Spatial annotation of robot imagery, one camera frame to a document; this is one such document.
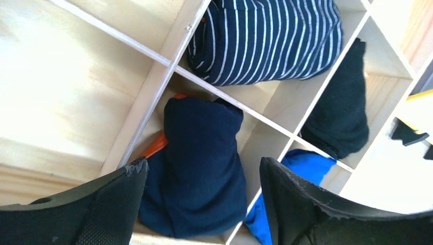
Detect wooden compartment organizer tray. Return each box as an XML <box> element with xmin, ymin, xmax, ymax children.
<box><xmin>0</xmin><ymin>0</ymin><xmax>433</xmax><ymax>245</ymax></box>

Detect blue rolled garment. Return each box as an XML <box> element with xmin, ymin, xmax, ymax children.
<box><xmin>245</xmin><ymin>149</ymin><xmax>336</xmax><ymax>244</ymax></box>

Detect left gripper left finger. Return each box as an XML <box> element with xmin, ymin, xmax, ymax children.
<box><xmin>1</xmin><ymin>157</ymin><xmax>148</xmax><ymax>244</ymax></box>

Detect navy orange boxer briefs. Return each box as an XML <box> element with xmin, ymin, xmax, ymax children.
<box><xmin>139</xmin><ymin>94</ymin><xmax>248</xmax><ymax>238</ymax></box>

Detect navy striped rolled garment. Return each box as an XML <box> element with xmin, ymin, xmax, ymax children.
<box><xmin>186</xmin><ymin>0</ymin><xmax>343</xmax><ymax>86</ymax></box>

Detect black rolled garment third row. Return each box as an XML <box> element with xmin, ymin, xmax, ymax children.
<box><xmin>301</xmin><ymin>38</ymin><xmax>370</xmax><ymax>159</ymax></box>

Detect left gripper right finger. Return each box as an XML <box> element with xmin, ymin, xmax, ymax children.
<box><xmin>259</xmin><ymin>157</ymin><xmax>433</xmax><ymax>245</ymax></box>

